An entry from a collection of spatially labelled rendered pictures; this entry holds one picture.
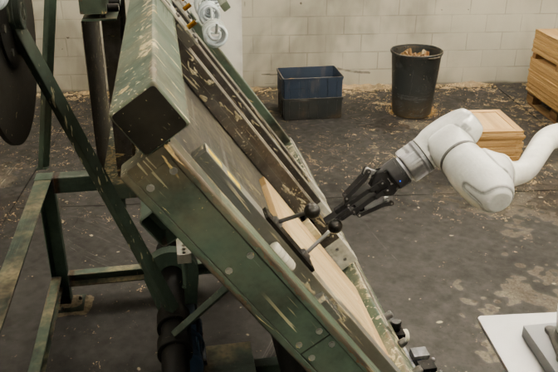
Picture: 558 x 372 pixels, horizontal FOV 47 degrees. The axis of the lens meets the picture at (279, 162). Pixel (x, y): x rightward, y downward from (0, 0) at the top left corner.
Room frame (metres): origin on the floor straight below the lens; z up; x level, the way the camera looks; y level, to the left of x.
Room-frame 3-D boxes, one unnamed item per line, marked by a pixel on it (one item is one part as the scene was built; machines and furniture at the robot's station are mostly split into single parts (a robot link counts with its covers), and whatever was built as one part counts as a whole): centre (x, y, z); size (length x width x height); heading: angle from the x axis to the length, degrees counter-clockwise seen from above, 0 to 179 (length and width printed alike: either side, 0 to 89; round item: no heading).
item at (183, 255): (2.57, 0.44, 1.00); 1.30 x 0.05 x 0.04; 10
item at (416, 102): (6.25, -1.34, 0.33); 0.52 x 0.51 x 0.65; 5
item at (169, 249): (2.36, 0.46, 0.55); 0.23 x 0.06 x 0.44; 100
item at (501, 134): (4.98, -1.64, 0.20); 0.61 x 0.53 x 0.40; 5
